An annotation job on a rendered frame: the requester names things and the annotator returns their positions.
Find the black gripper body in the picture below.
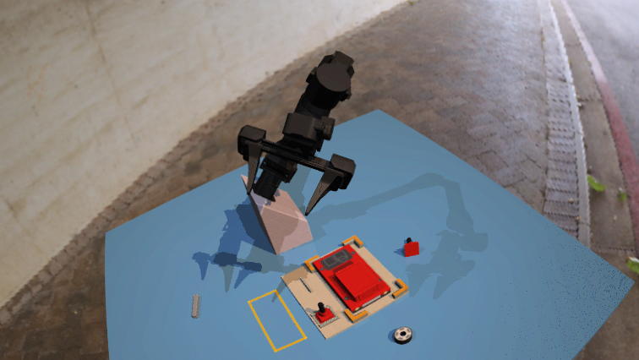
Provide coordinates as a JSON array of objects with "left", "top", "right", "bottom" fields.
[{"left": 238, "top": 125, "right": 356, "bottom": 189}]

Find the small black toy tyre with grey hub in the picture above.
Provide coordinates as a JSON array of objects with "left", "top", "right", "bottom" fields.
[{"left": 394, "top": 326, "right": 412, "bottom": 345}]

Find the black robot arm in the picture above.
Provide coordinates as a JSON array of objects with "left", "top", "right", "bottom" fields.
[{"left": 253, "top": 50, "right": 354, "bottom": 202}]

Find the tan flat base plate with orange corner posts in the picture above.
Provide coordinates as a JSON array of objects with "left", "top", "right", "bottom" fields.
[{"left": 281, "top": 235, "right": 409, "bottom": 340}]

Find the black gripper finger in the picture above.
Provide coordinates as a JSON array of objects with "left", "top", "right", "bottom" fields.
[
  {"left": 243, "top": 140, "right": 261, "bottom": 195},
  {"left": 305, "top": 167, "right": 344, "bottom": 216}
]

